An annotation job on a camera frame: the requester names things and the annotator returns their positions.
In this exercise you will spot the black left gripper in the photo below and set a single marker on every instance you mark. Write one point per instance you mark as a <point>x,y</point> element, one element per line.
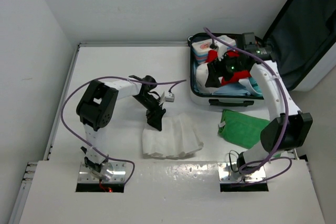
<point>154,116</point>

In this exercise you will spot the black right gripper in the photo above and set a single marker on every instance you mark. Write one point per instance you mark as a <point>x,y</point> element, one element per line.
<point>212,80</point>

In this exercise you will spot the white tissue roll pack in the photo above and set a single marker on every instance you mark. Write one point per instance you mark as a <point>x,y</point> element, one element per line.
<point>201,74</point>

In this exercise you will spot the red cloth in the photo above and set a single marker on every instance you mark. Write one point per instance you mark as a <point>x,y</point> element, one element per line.
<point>212,55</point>

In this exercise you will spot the white pleated skirt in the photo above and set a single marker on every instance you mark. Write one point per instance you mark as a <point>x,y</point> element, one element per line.
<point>178,138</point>

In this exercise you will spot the striped white wipes box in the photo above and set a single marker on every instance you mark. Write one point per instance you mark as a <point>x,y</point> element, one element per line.
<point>201,48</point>

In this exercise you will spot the teal headphones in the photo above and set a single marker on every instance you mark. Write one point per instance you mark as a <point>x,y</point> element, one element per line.
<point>256,89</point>

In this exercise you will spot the light blue shirt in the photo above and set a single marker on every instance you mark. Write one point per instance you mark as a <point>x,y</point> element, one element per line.
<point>240,88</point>

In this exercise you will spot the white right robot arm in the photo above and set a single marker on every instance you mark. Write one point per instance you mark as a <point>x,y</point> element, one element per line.
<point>288,127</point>

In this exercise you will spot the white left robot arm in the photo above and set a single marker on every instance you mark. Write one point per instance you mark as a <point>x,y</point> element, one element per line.
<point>96,108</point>

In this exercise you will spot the green towel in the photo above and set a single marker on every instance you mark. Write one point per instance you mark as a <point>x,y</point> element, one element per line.
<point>240,129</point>

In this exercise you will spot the open grey suitcase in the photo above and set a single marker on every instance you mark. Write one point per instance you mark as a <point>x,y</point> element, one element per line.
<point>303,39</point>

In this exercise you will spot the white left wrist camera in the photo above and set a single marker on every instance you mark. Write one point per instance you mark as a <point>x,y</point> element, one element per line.
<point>167,97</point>

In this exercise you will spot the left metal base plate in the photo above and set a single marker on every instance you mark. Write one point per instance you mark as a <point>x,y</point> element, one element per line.
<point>111,173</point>

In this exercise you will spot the metal base plate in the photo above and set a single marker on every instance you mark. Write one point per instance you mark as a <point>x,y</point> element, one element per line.
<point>228,174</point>
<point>111,173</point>

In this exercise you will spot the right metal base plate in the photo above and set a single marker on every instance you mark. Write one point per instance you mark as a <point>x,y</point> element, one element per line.
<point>228,174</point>

